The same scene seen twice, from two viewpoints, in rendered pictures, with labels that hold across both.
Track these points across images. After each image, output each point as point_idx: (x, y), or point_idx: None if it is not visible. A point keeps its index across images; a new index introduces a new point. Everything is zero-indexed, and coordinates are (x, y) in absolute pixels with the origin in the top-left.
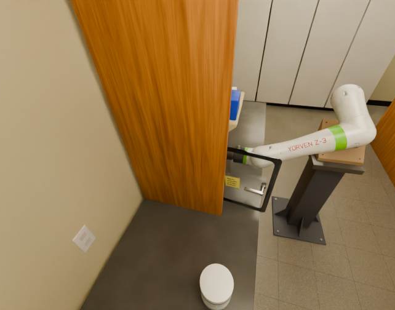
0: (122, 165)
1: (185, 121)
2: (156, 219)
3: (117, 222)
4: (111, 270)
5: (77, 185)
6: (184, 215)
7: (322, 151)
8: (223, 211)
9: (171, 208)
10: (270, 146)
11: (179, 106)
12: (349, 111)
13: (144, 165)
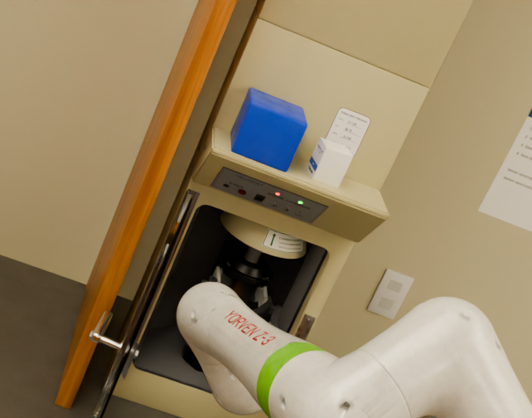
0: (121, 149)
1: (179, 75)
2: (27, 295)
3: (6, 221)
4: None
5: (33, 54)
6: (45, 339)
7: (244, 373)
8: (70, 412)
9: (63, 323)
10: (232, 295)
11: (192, 40)
12: (376, 336)
13: (132, 173)
